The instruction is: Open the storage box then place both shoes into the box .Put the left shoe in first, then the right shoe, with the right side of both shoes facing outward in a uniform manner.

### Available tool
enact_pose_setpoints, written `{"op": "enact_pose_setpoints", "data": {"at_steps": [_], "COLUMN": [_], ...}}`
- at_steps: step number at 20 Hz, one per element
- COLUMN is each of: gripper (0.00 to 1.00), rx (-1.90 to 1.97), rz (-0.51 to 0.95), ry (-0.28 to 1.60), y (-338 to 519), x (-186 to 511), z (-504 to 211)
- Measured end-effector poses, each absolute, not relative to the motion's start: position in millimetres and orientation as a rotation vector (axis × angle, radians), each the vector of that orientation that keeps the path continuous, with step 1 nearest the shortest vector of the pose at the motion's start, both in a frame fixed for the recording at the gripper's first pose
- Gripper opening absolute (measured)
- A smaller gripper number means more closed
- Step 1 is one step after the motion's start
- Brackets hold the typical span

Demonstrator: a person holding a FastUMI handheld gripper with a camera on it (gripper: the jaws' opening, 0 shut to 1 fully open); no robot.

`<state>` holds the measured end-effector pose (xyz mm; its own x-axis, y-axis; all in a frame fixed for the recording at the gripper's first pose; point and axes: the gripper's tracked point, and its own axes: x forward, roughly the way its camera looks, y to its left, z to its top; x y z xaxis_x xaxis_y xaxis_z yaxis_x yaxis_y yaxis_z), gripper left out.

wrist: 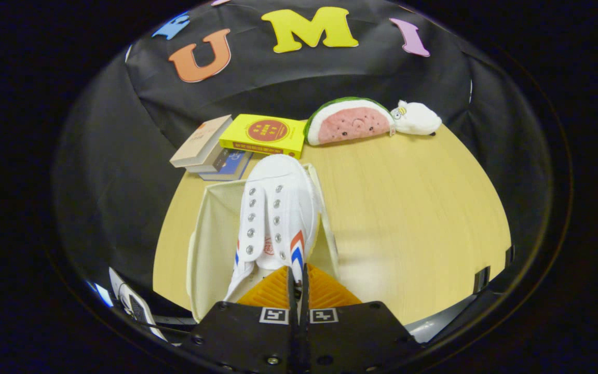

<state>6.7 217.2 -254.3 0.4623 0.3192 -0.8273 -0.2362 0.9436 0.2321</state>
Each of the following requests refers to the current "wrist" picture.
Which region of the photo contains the white plush toy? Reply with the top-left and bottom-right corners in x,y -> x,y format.
390,100 -> 442,137

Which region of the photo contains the grey book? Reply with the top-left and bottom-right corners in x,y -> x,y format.
186,148 -> 235,173

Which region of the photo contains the bright blue-white equipment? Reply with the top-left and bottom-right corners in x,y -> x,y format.
89,280 -> 115,308

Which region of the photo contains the cream fabric storage box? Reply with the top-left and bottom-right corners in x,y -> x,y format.
186,164 -> 340,323

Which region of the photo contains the white striped canvas shoe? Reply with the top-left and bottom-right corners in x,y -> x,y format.
224,154 -> 323,304

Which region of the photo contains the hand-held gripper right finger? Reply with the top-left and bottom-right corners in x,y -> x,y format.
299,264 -> 424,374

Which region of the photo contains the white device with black panel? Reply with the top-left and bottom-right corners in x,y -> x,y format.
108,268 -> 167,342

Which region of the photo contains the yellow book with red circle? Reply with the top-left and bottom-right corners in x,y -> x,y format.
219,114 -> 307,159

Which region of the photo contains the blue book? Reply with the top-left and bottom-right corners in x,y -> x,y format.
199,151 -> 254,181

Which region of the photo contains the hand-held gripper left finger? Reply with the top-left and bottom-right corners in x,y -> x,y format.
181,265 -> 300,374

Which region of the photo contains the watermelon slice plush toy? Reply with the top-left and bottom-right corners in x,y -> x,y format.
304,97 -> 396,146

